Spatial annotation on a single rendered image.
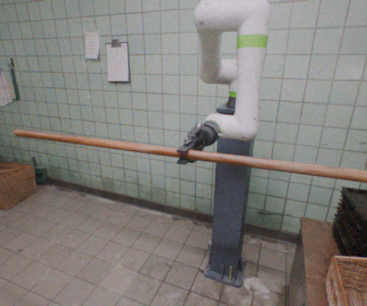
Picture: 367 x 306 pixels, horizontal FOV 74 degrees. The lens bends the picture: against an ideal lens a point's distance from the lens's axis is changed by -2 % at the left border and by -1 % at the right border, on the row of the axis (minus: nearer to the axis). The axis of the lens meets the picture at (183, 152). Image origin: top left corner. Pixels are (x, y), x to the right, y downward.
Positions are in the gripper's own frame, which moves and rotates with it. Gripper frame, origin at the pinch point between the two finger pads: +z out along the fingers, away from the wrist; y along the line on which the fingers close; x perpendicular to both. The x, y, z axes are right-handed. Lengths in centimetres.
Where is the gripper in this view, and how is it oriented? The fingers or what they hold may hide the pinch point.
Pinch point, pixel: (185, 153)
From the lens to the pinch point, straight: 77.7
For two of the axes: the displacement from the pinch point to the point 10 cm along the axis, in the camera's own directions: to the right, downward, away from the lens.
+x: -9.2, -1.4, 3.6
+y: 0.0, 9.3, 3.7
